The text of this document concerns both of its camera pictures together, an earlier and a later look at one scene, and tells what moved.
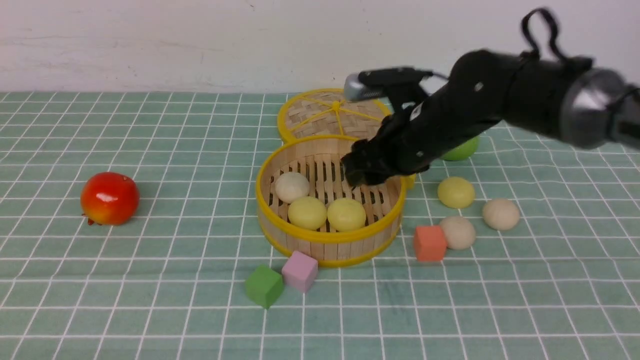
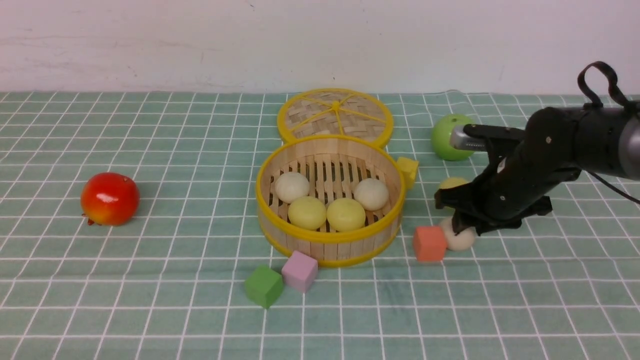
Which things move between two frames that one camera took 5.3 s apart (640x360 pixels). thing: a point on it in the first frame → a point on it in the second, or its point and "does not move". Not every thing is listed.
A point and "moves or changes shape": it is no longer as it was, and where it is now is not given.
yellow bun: (346, 214) does not move
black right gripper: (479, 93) → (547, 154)
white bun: (459, 232) does not move
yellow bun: (307, 213) does not move
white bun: (291, 186) does not move
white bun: (500, 214) moves or changes shape
